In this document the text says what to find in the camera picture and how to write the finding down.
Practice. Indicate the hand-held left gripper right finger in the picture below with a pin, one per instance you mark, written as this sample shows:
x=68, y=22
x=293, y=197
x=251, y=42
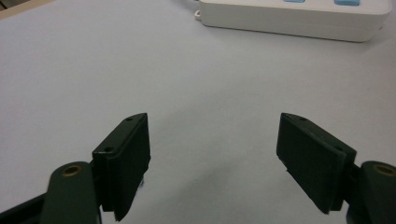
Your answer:
x=317, y=161

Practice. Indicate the white power strip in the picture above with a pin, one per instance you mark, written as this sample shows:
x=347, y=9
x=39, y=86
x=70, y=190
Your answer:
x=289, y=19

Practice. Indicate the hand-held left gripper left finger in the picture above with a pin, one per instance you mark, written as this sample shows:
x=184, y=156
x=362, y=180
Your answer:
x=123, y=161

